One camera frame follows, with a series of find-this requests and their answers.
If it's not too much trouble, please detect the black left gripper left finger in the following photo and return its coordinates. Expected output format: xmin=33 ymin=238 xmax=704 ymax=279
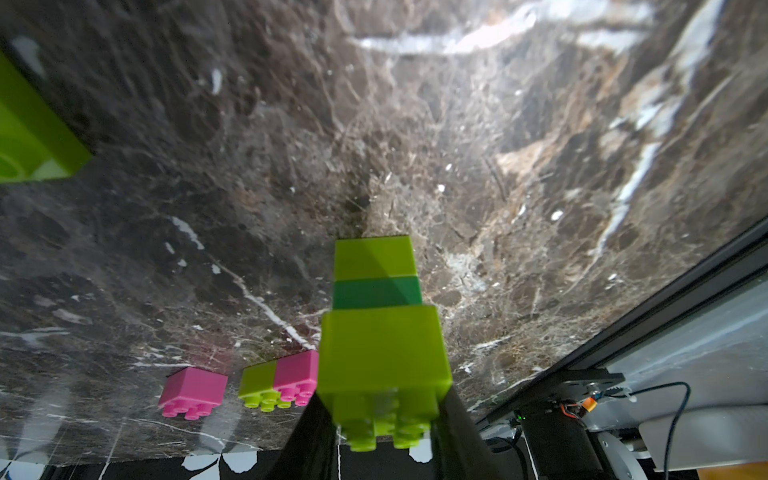
xmin=266 ymin=394 xmax=338 ymax=480

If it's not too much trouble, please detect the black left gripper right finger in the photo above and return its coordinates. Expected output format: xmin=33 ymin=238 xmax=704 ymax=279
xmin=431 ymin=387 xmax=504 ymax=480

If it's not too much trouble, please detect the lime green lego stack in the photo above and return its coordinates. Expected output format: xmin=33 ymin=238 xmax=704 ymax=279
xmin=316 ymin=236 xmax=453 ymax=452

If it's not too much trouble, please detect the lime 2x4 lego brick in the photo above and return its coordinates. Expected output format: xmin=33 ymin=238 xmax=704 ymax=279
xmin=1 ymin=56 xmax=92 ymax=183

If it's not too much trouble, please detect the pink 2x2 lego brick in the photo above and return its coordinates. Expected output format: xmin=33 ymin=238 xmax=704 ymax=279
xmin=273 ymin=350 xmax=319 ymax=407
xmin=157 ymin=367 xmax=228 ymax=421

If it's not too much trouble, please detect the lime 2x2 lego brick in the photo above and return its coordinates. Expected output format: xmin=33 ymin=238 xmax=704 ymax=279
xmin=238 ymin=360 xmax=292 ymax=413

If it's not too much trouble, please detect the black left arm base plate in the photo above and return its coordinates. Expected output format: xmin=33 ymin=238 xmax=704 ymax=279
xmin=477 ymin=369 xmax=625 ymax=479

